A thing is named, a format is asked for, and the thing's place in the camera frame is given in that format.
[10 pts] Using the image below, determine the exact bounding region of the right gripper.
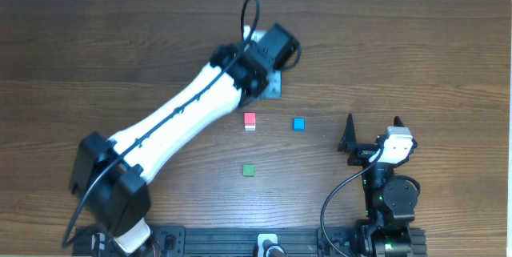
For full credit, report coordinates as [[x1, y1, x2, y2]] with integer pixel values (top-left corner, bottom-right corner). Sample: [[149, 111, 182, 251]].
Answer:
[[338, 112, 419, 167]]

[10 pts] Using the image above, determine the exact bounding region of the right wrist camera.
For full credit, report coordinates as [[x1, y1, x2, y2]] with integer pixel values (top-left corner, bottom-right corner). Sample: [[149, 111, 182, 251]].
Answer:
[[375, 126, 414, 165]]

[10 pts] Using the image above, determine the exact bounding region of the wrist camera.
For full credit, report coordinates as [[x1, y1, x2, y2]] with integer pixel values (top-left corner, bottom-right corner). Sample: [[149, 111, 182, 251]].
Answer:
[[242, 26, 268, 46], [375, 126, 414, 165]]

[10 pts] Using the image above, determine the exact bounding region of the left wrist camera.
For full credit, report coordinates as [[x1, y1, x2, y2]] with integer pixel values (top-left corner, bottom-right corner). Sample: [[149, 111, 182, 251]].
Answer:
[[242, 26, 268, 46]]

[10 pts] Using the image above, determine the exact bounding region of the mounting rail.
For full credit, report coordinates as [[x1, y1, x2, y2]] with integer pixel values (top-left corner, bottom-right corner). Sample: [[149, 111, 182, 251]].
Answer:
[[71, 224, 428, 257]]

